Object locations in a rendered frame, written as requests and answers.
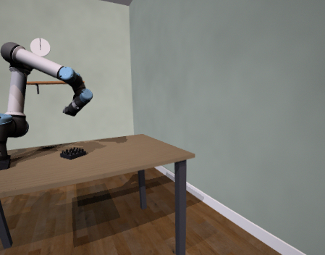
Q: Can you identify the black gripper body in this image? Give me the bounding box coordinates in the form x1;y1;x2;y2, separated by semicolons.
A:
64;95;83;117

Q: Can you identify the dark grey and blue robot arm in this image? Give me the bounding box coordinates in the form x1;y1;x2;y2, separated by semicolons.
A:
0;42;93;161

